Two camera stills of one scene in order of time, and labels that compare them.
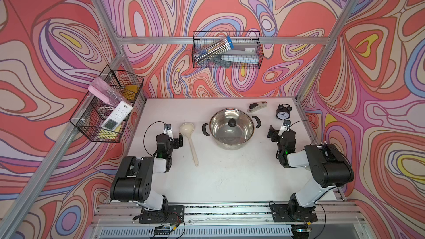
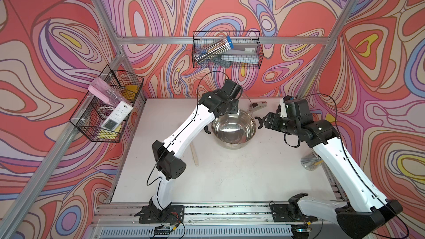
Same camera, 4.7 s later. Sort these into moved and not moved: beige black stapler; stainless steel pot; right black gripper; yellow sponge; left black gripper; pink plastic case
Moved: left black gripper; right black gripper
Not moved: stainless steel pot; pink plastic case; beige black stapler; yellow sponge
